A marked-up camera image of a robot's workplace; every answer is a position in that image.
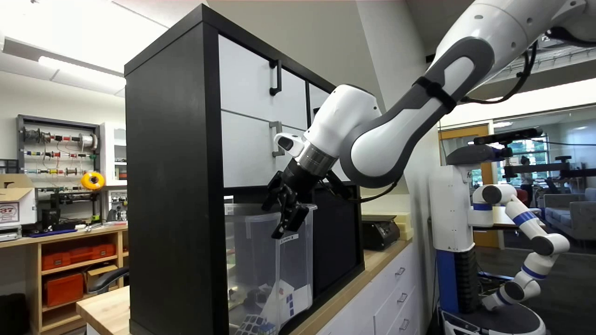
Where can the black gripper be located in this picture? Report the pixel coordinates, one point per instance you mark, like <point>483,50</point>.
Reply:
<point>299,186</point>

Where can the clear plastic storage box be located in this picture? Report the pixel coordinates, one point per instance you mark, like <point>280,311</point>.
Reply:
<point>261,266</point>

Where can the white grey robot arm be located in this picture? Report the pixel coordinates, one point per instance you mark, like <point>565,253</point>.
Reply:
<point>397,130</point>

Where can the white items inside box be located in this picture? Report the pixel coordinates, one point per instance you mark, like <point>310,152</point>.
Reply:
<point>282,303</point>

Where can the black cube shelf unit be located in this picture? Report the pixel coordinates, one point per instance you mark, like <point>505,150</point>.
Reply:
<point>168,186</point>

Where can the cardboard box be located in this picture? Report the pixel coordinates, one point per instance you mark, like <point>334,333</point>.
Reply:
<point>15,201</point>

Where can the black device on counter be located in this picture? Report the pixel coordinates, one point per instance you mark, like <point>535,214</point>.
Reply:
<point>379,232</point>

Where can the white cabinet door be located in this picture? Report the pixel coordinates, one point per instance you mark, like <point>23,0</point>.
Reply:
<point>317,95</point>

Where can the white counter cabinet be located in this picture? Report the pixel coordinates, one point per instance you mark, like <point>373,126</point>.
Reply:
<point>384,290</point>

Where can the white blue mobile robot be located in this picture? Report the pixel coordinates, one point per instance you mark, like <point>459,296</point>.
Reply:
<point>462,247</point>

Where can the black office chair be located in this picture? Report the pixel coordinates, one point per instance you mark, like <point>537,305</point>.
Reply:
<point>109,279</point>

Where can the yellow filament spool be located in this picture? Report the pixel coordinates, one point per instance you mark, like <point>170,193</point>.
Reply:
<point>94,180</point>

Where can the light wooden table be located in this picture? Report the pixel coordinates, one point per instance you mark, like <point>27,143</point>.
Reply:
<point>109,309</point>

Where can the wide red bin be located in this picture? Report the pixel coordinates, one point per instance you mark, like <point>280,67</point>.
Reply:
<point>77,255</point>

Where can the black benchtop machine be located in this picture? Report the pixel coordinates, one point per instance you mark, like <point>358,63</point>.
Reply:
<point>66,210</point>

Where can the wooden workbench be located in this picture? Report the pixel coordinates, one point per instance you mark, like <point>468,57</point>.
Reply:
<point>62,236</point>

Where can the small red bin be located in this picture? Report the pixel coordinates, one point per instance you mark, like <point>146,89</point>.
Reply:
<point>64,288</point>

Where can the wall tool panel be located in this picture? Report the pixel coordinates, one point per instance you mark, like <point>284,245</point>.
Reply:
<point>56,149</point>

